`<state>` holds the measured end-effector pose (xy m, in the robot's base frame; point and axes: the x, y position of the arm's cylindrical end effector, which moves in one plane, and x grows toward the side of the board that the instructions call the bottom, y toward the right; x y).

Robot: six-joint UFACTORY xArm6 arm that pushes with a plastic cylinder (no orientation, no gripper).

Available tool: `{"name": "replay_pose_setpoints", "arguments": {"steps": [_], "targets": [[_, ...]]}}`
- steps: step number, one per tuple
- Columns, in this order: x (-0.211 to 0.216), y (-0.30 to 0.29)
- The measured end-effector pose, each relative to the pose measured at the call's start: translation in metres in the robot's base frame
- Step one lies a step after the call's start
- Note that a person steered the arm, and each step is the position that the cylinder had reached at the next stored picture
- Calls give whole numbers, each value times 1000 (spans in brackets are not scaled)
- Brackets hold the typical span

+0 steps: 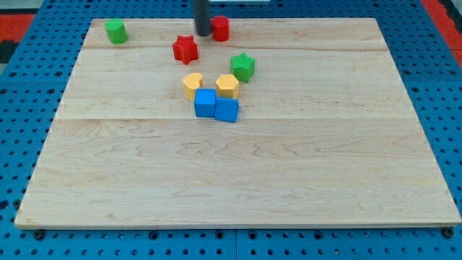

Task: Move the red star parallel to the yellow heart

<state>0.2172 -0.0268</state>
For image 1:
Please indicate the red star block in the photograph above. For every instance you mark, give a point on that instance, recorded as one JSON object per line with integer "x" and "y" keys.
{"x": 185, "y": 49}

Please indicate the yellow heart block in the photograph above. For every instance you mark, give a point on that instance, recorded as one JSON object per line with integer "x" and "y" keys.
{"x": 191, "y": 83}

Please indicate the green star block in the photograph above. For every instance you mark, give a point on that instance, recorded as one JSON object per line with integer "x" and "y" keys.
{"x": 242, "y": 67}

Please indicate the right blue cube block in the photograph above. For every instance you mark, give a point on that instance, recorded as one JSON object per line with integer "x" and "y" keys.
{"x": 226, "y": 109}

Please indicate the blue cube block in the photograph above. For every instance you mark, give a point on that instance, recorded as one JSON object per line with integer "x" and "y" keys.
{"x": 205, "y": 102}
{"x": 226, "y": 109}

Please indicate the left blue cube block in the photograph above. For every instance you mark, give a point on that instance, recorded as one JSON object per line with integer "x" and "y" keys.
{"x": 205, "y": 102}

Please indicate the yellow hexagon block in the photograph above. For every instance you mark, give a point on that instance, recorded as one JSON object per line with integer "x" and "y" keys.
{"x": 227, "y": 86}

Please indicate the light wooden board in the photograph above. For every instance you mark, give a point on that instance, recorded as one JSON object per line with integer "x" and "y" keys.
{"x": 325, "y": 137}

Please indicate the red cylinder block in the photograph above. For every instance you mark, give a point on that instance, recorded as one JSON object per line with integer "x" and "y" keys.
{"x": 220, "y": 28}

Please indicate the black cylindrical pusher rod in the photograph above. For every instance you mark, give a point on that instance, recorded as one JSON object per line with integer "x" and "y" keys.
{"x": 202, "y": 17}

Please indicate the green cylinder block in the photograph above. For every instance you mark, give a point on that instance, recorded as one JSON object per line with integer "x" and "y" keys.
{"x": 116, "y": 31}

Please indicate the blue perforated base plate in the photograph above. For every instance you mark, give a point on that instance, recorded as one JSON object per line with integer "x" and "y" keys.
{"x": 35, "y": 79}

